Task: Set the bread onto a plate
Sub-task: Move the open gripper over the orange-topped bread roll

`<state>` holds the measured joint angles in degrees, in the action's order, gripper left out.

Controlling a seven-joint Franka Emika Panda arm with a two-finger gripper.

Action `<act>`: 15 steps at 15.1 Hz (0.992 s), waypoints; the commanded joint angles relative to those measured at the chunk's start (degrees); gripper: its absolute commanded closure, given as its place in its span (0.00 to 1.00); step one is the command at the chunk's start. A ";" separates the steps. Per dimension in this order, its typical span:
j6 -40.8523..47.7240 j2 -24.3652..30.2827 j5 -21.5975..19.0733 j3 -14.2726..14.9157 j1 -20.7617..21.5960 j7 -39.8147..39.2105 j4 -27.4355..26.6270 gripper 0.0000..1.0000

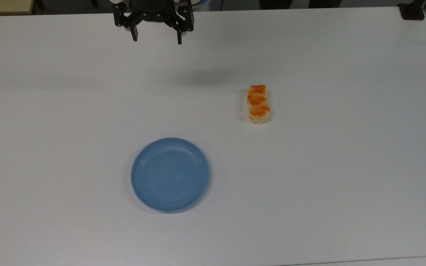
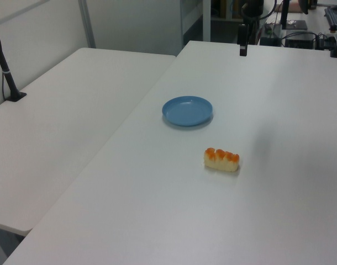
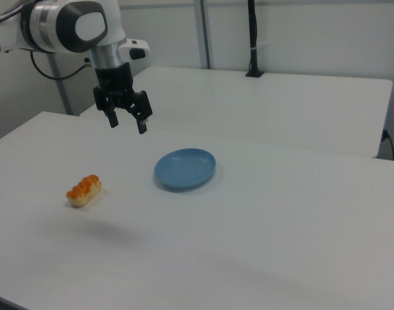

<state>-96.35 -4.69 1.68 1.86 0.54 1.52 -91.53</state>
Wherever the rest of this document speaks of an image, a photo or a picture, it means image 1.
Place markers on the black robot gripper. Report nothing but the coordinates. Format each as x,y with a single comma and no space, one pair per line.
151,8

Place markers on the orange glazed bread loaf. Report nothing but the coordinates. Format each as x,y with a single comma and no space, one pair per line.
259,104

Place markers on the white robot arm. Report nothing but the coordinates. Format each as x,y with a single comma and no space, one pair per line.
118,2

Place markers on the blue round plastic plate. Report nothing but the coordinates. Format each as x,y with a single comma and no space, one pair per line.
170,175

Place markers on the light wooden side table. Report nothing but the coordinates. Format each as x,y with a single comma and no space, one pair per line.
4,6

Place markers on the black table clamp mount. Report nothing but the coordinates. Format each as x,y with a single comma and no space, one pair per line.
412,10

